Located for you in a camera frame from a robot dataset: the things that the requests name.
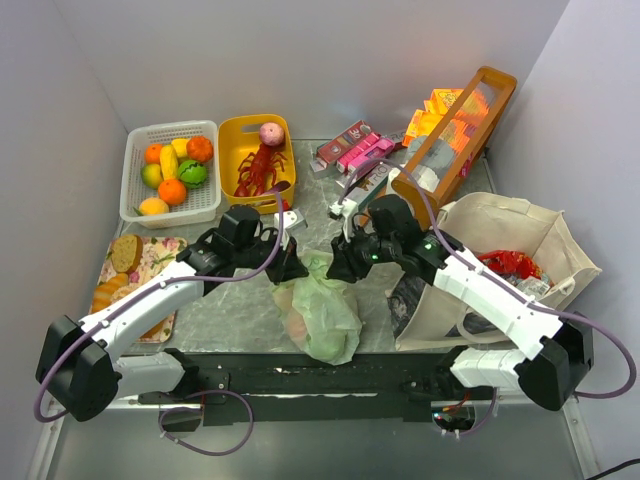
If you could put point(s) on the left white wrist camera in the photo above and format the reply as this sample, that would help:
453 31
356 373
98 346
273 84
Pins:
288 223

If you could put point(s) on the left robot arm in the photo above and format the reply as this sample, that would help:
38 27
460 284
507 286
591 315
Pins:
84 365

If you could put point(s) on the toy orange fruit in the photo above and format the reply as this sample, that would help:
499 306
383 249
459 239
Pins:
172 191

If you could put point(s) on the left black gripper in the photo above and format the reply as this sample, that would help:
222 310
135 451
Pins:
282 265

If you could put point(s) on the toy bread slice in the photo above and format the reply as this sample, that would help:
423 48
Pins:
126 253

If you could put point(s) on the pink box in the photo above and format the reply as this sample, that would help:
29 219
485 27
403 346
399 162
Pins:
369 148

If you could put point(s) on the beige canvas tote bag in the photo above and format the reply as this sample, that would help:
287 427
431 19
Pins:
528 246

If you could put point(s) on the yellow toy corn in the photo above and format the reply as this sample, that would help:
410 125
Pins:
169 162

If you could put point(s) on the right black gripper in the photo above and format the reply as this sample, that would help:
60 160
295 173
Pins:
347 259

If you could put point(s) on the orange toy pumpkin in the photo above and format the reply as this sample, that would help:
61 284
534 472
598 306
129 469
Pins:
200 149

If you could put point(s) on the yellow plastic bin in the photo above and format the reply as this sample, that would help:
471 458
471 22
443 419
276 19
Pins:
241 132

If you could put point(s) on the white black box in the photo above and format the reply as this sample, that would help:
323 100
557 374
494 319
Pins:
368 186

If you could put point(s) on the orange cracker boxes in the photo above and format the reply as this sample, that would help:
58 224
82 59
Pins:
456 134

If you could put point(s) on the red toy lobster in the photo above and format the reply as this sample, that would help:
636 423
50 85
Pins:
260 168

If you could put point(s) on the floral bread tray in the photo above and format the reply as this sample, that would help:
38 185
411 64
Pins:
157 253

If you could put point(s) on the wooden snack tray box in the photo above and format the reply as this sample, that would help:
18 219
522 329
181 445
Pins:
441 192

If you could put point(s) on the yellow toy mango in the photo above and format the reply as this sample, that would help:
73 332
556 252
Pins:
153 206

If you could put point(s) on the dark red box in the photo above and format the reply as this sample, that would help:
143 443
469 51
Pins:
330 152

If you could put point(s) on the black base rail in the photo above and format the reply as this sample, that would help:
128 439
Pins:
377 385

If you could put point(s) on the light green plastic bag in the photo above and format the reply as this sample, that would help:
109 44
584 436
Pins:
319 315

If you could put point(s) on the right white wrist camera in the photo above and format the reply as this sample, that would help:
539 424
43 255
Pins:
347 211

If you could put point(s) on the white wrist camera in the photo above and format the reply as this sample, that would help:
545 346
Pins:
288 223
347 211

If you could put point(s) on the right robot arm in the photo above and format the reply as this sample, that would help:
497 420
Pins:
490 300

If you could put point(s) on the white plastic fruit basket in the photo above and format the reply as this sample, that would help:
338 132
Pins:
142 174

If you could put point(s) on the pink toy onion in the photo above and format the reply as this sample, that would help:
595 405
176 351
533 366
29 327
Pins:
271 134

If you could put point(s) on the large red snack bag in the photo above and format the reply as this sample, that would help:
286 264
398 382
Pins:
508 262

